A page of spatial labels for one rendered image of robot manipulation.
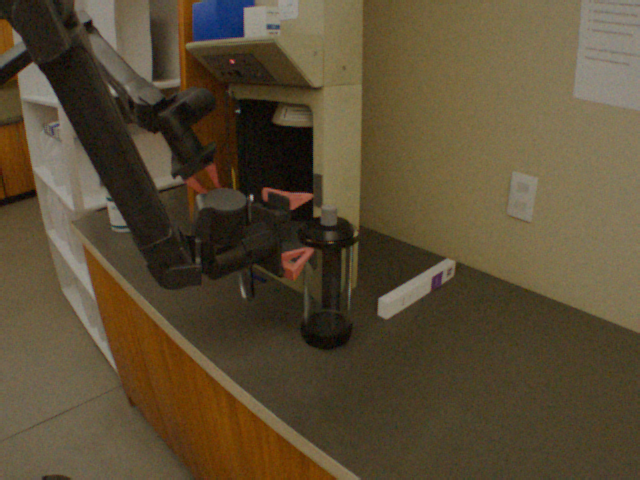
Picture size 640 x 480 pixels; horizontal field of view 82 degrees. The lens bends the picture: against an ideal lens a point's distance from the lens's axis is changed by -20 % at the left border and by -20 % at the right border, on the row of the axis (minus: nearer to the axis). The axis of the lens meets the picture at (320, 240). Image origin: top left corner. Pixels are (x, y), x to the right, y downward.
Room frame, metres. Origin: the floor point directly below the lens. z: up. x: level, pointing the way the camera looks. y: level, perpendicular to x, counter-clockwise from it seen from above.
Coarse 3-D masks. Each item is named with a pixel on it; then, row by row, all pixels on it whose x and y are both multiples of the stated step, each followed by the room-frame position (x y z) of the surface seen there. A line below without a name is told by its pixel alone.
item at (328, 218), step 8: (328, 208) 0.73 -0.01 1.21; (336, 208) 0.74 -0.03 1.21; (320, 216) 0.77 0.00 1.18; (328, 216) 0.73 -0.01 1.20; (336, 216) 0.74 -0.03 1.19; (312, 224) 0.73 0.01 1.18; (320, 224) 0.73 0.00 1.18; (328, 224) 0.73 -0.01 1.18; (336, 224) 0.73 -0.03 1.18; (344, 224) 0.73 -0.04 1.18; (304, 232) 0.72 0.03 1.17; (312, 232) 0.71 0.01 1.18; (320, 232) 0.70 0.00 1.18; (328, 232) 0.70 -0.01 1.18; (336, 232) 0.70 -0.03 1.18; (344, 232) 0.71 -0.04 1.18; (352, 232) 0.72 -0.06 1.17; (328, 240) 0.69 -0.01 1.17
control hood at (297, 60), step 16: (192, 48) 0.98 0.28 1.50; (208, 48) 0.93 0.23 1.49; (224, 48) 0.90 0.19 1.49; (240, 48) 0.86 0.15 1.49; (256, 48) 0.83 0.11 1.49; (272, 48) 0.80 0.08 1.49; (288, 48) 0.79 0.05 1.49; (304, 48) 0.82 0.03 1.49; (320, 48) 0.84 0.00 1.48; (208, 64) 1.01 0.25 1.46; (272, 64) 0.84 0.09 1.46; (288, 64) 0.81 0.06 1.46; (304, 64) 0.82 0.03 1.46; (320, 64) 0.84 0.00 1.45; (224, 80) 1.03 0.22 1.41; (240, 80) 0.99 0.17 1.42; (288, 80) 0.86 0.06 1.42; (304, 80) 0.83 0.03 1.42; (320, 80) 0.84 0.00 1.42
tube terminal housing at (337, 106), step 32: (256, 0) 0.99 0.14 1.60; (320, 0) 0.86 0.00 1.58; (352, 0) 0.91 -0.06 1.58; (288, 32) 0.92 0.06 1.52; (320, 32) 0.86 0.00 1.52; (352, 32) 0.91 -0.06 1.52; (352, 64) 0.91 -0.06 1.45; (256, 96) 1.00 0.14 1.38; (288, 96) 0.92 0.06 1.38; (320, 96) 0.86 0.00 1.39; (352, 96) 0.91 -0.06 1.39; (320, 128) 0.86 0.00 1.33; (352, 128) 0.91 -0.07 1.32; (320, 160) 0.86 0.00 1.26; (352, 160) 0.91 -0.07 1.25; (352, 192) 0.91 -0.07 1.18; (352, 288) 0.92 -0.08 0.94
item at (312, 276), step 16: (304, 224) 0.77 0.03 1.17; (352, 224) 0.77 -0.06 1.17; (320, 240) 0.70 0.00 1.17; (336, 240) 0.70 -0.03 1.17; (352, 240) 0.70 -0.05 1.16; (320, 256) 0.70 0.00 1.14; (336, 256) 0.70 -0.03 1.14; (352, 256) 0.72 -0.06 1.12; (304, 272) 0.72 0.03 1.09; (320, 272) 0.70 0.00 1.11; (336, 272) 0.70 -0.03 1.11; (352, 272) 0.73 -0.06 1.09; (304, 288) 0.72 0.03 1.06; (320, 288) 0.69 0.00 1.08; (336, 288) 0.70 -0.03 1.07; (304, 304) 0.72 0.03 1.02; (320, 304) 0.69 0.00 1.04; (336, 304) 0.70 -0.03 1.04; (304, 320) 0.72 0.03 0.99; (320, 320) 0.69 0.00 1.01; (336, 320) 0.70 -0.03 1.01
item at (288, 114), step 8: (280, 104) 0.99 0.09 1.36; (288, 104) 0.97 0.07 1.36; (296, 104) 0.96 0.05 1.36; (280, 112) 0.98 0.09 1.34; (288, 112) 0.96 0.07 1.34; (296, 112) 0.95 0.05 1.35; (304, 112) 0.94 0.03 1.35; (312, 112) 0.94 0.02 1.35; (272, 120) 1.00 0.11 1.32; (280, 120) 0.96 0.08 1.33; (288, 120) 0.95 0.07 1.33; (296, 120) 0.94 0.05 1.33; (304, 120) 0.94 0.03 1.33; (312, 120) 0.94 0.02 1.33
